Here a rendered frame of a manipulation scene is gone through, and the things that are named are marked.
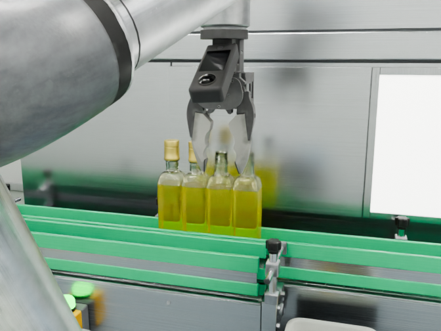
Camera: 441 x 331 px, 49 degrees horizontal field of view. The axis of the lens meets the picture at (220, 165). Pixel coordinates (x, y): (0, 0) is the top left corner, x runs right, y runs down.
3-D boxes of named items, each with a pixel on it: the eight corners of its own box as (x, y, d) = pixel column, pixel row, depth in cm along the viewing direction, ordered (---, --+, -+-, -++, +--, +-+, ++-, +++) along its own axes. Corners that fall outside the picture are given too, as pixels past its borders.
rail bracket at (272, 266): (287, 278, 103) (289, 222, 100) (274, 318, 87) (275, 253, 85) (273, 276, 104) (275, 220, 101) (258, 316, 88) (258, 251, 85)
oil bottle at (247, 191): (261, 264, 112) (262, 173, 107) (255, 274, 106) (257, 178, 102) (237, 261, 113) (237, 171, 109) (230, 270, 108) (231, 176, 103)
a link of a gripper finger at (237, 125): (264, 164, 78) (252, 107, 77) (256, 172, 73) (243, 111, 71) (245, 167, 79) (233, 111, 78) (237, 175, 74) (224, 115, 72)
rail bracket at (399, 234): (405, 266, 111) (410, 210, 108) (407, 280, 105) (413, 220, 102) (386, 264, 112) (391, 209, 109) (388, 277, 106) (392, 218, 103)
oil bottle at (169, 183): (189, 255, 116) (188, 167, 112) (181, 264, 111) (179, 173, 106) (167, 253, 118) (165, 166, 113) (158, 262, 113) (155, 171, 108)
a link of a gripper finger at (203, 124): (213, 165, 81) (226, 111, 78) (202, 173, 75) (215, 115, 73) (195, 159, 81) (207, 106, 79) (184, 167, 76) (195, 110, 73)
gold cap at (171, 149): (161, 160, 108) (161, 140, 107) (167, 157, 111) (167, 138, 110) (176, 161, 107) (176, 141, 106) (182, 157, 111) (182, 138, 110)
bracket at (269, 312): (286, 313, 103) (287, 282, 101) (279, 337, 94) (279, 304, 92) (269, 310, 104) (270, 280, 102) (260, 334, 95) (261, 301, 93)
